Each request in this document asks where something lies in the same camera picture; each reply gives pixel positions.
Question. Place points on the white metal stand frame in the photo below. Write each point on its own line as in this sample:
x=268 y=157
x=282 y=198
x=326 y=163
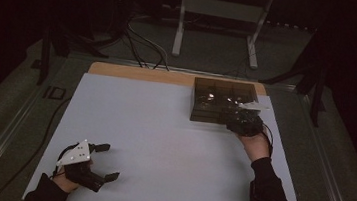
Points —
x=223 y=9

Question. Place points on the dark transparent drawer box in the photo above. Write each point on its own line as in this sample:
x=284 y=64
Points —
x=209 y=107

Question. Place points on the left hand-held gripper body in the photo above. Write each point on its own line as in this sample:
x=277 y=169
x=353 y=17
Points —
x=77 y=155

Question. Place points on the person's right hand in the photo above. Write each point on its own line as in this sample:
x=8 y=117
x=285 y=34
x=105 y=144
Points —
x=257 y=147

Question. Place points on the white board table cover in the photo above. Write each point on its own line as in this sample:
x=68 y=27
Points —
x=146 y=134

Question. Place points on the metal floor rail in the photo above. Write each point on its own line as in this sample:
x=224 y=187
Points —
x=324 y=159
x=0 y=148

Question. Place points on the person's left hand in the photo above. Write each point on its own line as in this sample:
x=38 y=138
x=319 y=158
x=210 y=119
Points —
x=66 y=184

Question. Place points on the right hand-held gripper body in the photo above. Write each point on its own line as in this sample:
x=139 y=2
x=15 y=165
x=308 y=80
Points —
x=246 y=124

